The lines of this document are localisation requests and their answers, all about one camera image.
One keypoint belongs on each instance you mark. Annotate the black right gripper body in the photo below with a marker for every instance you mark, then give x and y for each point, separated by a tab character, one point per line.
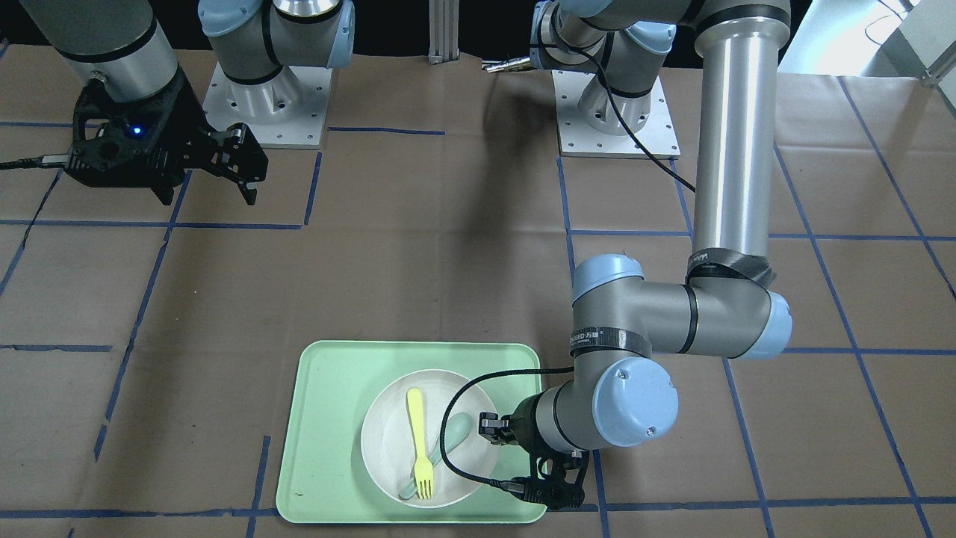
187	119

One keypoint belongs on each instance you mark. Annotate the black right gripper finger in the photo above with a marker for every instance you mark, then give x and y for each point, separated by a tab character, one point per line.
239	158

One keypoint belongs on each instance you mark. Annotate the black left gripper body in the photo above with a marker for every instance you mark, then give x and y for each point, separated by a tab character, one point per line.
526	422

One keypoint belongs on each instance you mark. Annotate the teal plastic spoon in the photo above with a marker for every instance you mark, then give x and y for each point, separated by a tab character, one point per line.
457	430

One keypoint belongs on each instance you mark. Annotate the yellow plastic fork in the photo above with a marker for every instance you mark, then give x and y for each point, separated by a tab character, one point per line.
423	468

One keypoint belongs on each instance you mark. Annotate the beige round plate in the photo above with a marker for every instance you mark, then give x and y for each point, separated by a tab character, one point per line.
387	445

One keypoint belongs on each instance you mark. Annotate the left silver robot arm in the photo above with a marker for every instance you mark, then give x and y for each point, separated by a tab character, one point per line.
618	397

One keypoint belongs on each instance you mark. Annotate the mint green tray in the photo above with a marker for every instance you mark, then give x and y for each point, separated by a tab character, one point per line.
323	479

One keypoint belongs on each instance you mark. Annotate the aluminium frame post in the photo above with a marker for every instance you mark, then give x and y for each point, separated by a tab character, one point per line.
443	27

